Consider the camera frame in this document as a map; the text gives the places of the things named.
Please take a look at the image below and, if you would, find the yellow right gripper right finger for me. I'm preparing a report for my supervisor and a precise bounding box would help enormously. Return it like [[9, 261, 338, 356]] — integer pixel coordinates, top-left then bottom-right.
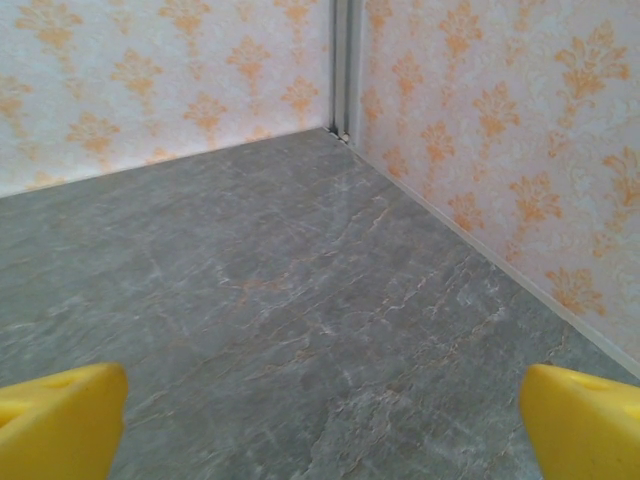
[[518, 363, 640, 480]]

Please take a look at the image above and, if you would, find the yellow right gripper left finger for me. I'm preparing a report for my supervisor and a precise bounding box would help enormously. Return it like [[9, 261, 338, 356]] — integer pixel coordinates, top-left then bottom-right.
[[0, 362, 129, 480]]

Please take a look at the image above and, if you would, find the aluminium corner post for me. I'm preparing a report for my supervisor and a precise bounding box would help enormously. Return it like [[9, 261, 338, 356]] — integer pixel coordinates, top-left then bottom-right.
[[327, 0, 364, 146]]

